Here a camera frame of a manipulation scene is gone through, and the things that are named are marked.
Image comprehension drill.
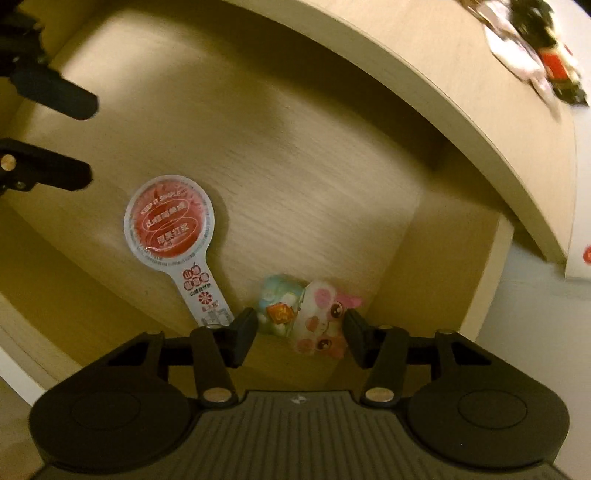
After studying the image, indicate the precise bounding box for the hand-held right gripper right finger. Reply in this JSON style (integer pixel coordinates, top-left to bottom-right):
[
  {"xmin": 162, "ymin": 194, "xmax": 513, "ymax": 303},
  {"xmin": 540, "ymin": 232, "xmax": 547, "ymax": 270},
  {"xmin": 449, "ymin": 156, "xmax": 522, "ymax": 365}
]
[{"xmin": 342, "ymin": 309, "xmax": 497, "ymax": 408}]

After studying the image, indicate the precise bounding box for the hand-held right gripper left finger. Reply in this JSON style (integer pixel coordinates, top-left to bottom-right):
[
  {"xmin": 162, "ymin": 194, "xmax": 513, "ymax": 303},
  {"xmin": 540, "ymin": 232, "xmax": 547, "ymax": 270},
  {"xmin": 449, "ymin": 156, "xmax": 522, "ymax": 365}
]
[{"xmin": 99, "ymin": 307, "xmax": 259, "ymax": 408}]

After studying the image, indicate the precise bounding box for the pink cartoon candy packet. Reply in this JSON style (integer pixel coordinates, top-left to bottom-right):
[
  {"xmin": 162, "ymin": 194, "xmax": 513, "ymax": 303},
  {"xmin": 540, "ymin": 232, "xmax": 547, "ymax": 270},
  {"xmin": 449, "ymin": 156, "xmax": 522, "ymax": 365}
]
[{"xmin": 288, "ymin": 279, "xmax": 366, "ymax": 359}]

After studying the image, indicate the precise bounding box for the white card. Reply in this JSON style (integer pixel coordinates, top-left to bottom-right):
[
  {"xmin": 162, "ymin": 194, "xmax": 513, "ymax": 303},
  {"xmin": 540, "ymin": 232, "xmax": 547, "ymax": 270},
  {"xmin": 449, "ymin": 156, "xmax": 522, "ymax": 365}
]
[{"xmin": 564, "ymin": 244, "xmax": 591, "ymax": 280}]

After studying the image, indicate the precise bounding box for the red round jelly packet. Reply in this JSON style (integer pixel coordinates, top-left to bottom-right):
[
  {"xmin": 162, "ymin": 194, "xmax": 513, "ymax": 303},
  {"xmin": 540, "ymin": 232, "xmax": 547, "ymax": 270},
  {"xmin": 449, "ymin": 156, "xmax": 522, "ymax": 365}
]
[{"xmin": 124, "ymin": 174, "xmax": 232, "ymax": 329}]

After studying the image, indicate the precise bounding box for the wooden drawer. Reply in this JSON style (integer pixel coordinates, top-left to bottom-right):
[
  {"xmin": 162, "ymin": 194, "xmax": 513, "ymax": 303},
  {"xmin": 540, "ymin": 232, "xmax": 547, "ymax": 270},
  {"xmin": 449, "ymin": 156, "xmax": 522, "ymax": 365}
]
[{"xmin": 0, "ymin": 0, "xmax": 515, "ymax": 402}]

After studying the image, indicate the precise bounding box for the black and red item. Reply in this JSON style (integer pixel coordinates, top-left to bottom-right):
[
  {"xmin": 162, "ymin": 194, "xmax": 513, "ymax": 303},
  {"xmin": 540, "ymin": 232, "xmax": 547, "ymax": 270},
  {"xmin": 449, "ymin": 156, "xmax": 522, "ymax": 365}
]
[{"xmin": 508, "ymin": 0, "xmax": 590, "ymax": 106}]

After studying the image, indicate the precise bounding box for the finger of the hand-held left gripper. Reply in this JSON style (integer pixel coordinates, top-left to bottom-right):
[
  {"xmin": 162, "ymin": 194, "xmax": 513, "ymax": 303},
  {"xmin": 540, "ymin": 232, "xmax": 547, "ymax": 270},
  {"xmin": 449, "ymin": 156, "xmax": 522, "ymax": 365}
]
[
  {"xmin": 0, "ymin": 9, "xmax": 99, "ymax": 121},
  {"xmin": 0, "ymin": 139, "xmax": 93, "ymax": 193}
]

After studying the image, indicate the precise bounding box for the blue cartoon candy packet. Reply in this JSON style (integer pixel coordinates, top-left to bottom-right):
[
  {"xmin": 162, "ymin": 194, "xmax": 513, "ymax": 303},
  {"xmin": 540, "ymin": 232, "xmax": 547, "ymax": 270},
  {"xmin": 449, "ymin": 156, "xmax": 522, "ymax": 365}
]
[{"xmin": 255, "ymin": 274, "xmax": 306, "ymax": 339}]

